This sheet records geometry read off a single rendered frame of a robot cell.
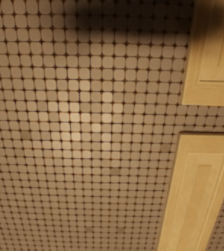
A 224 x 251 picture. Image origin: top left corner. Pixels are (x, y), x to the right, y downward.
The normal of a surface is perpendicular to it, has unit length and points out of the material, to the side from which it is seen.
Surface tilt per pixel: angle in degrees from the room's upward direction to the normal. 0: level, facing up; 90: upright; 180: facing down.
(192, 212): 0
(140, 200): 0
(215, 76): 11
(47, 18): 0
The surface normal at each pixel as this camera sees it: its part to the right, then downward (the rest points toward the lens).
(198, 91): 0.00, 0.36
